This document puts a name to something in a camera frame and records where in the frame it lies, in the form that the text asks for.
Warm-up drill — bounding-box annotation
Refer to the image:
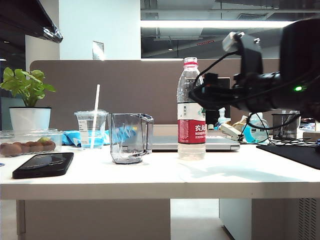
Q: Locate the black cable bundle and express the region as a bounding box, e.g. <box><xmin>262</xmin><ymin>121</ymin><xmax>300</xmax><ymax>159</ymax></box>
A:
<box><xmin>256</xmin><ymin>136</ymin><xmax>319</xmax><ymax>148</ymax></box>

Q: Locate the clear plastic lidded cup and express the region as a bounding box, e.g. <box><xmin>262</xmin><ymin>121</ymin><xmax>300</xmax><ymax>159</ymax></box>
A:
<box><xmin>73</xmin><ymin>110</ymin><xmax>109</xmax><ymax>151</ymax></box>

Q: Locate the black smartphone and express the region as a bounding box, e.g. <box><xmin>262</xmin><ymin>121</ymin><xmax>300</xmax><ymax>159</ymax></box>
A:
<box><xmin>12</xmin><ymin>152</ymin><xmax>75</xmax><ymax>180</ymax></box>

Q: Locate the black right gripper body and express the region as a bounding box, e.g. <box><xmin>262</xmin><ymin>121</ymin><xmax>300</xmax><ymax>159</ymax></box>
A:
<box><xmin>231</xmin><ymin>71</ymin><xmax>282</xmax><ymax>113</ymax></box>

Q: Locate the clear red-label water bottle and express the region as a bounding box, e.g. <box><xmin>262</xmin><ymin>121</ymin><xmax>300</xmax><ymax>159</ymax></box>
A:
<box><xmin>176</xmin><ymin>56</ymin><xmax>207</xmax><ymax>161</ymax></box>

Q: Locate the clear angular glass mug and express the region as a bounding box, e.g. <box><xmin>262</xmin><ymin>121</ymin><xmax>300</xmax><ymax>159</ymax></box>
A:
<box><xmin>107</xmin><ymin>112</ymin><xmax>154</xmax><ymax>165</ymax></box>

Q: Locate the black hanging cable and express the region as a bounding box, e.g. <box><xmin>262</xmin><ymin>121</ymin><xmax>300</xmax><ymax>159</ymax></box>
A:
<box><xmin>245</xmin><ymin>111</ymin><xmax>300</xmax><ymax>131</ymax></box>

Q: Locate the long white ceiling light strip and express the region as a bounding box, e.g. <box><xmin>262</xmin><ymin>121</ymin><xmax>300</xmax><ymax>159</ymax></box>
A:
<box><xmin>140</xmin><ymin>19</ymin><xmax>296</xmax><ymax>28</ymax></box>

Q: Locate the crumpled gold paper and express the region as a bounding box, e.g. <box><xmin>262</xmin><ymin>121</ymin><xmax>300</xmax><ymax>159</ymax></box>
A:
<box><xmin>231</xmin><ymin>115</ymin><xmax>249</xmax><ymax>129</ymax></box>

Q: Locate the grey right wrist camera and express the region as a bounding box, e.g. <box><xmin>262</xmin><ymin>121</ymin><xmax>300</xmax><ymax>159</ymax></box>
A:
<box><xmin>222</xmin><ymin>31</ymin><xmax>264</xmax><ymax>76</ymax></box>

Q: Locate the silver wall plate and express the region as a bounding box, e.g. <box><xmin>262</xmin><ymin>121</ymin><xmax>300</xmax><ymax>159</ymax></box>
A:
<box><xmin>92</xmin><ymin>40</ymin><xmax>105</xmax><ymax>61</ymax></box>

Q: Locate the white plant pot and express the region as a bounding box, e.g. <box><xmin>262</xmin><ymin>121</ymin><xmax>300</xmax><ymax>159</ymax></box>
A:
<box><xmin>8</xmin><ymin>106</ymin><xmax>52</xmax><ymax>134</ymax></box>

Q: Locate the black glossy overhead beam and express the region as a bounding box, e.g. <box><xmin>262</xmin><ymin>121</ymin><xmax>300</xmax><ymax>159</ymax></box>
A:
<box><xmin>0</xmin><ymin>0</ymin><xmax>64</xmax><ymax>45</ymax></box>

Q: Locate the white drinking straw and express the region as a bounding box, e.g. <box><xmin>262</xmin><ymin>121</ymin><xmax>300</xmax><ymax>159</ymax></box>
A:
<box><xmin>90</xmin><ymin>84</ymin><xmax>101</xmax><ymax>150</ymax></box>

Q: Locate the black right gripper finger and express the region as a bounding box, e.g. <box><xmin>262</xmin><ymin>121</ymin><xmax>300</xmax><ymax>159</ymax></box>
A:
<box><xmin>188</xmin><ymin>85</ymin><xmax>235</xmax><ymax>110</ymax></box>
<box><xmin>203</xmin><ymin>72</ymin><xmax>221</xmax><ymax>88</ymax></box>

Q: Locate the brown desk partition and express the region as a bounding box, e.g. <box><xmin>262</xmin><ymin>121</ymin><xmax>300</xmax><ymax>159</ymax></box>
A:
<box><xmin>29</xmin><ymin>58</ymin><xmax>281</xmax><ymax>131</ymax></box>

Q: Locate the blue plastic bag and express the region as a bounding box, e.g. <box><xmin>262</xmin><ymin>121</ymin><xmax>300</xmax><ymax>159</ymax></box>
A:
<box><xmin>61</xmin><ymin>129</ymin><xmax>111</xmax><ymax>148</ymax></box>

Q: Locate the silver Dell laptop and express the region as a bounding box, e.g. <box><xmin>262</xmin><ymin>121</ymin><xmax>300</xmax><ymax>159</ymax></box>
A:
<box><xmin>151</xmin><ymin>135</ymin><xmax>241</xmax><ymax>152</ymax></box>

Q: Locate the beige desk support panel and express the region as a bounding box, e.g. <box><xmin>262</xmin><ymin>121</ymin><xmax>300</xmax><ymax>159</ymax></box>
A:
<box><xmin>15</xmin><ymin>198</ymin><xmax>172</xmax><ymax>240</ymax></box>

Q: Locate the black camera cable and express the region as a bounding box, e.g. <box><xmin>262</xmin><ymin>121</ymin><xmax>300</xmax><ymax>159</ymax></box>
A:
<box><xmin>193</xmin><ymin>49</ymin><xmax>241</xmax><ymax>87</ymax></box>

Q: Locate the beige stapler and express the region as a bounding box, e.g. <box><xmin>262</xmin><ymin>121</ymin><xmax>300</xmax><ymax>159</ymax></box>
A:
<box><xmin>220</xmin><ymin>123</ymin><xmax>241</xmax><ymax>138</ymax></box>

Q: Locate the grey under-desk cabinet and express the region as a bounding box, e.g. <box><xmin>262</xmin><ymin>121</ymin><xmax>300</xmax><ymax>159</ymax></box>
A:
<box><xmin>219</xmin><ymin>198</ymin><xmax>320</xmax><ymax>240</ymax></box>

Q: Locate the green leafy plant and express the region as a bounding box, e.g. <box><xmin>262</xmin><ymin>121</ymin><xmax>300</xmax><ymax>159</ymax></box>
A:
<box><xmin>0</xmin><ymin>66</ymin><xmax>57</xmax><ymax>109</ymax></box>

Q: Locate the black mesh pen holder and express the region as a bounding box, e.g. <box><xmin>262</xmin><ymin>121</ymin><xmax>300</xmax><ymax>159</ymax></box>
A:
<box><xmin>271</xmin><ymin>112</ymin><xmax>301</xmax><ymax>141</ymax></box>

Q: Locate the black mouse pad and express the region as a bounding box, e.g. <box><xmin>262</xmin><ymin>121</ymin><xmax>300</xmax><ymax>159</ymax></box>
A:
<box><xmin>255</xmin><ymin>144</ymin><xmax>320</xmax><ymax>171</ymax></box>

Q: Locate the clear plastic fruit box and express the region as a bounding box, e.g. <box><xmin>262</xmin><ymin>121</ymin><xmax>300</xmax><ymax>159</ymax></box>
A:
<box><xmin>0</xmin><ymin>128</ymin><xmax>65</xmax><ymax>159</ymax></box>

